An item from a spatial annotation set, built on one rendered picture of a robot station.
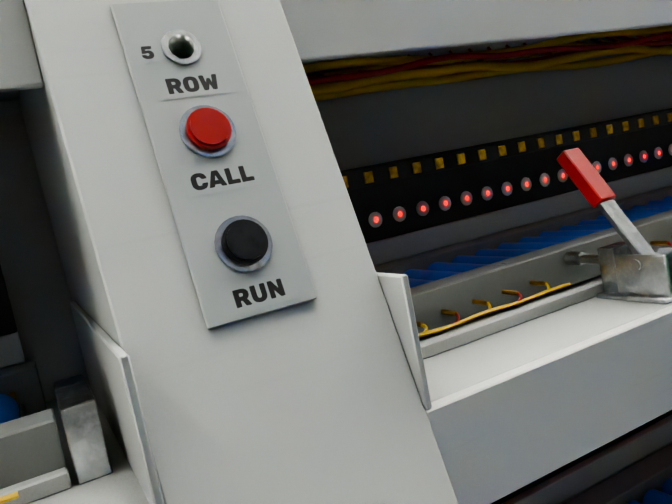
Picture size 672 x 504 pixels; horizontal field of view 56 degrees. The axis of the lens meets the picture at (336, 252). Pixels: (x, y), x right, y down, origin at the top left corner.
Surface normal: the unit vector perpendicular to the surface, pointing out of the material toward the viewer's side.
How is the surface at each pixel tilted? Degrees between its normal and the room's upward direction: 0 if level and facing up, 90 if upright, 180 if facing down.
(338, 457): 90
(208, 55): 90
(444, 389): 18
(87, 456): 108
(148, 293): 90
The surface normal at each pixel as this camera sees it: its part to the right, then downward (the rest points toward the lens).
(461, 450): 0.45, 0.01
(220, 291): 0.37, -0.29
